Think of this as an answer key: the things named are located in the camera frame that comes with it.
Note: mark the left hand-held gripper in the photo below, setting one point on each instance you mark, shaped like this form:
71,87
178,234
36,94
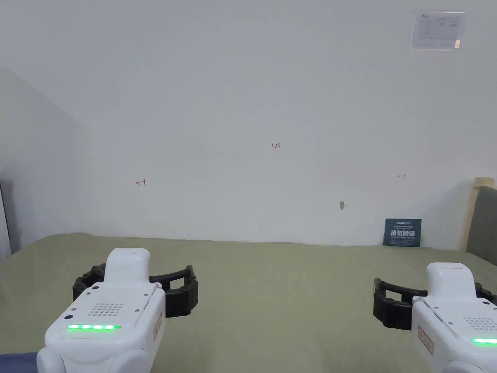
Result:
105,314

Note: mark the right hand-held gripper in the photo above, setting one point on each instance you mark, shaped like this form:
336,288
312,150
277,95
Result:
454,326

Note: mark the dark blue printed card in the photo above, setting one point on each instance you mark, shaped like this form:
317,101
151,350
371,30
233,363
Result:
402,233

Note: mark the dark blue garment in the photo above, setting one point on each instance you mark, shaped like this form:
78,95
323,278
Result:
17,363

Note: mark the bed with pale green sheet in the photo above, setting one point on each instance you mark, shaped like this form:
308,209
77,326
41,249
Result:
279,295

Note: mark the white printed paper sheet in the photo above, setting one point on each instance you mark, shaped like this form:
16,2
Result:
437,31

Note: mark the grey padded headboard, wooden frame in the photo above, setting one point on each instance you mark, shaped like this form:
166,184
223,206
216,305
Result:
485,225

